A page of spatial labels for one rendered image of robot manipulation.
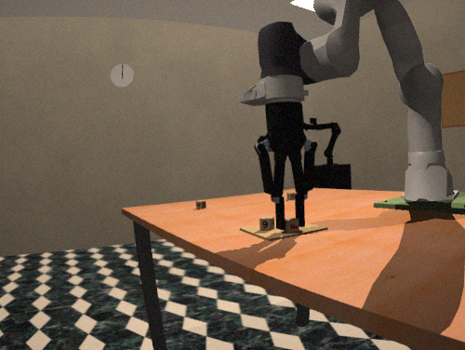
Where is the tan flat mat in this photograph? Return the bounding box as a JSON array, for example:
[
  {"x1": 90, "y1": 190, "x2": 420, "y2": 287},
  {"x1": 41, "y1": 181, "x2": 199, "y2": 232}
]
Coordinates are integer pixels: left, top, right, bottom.
[{"x1": 240, "y1": 222, "x2": 328, "y2": 241}]

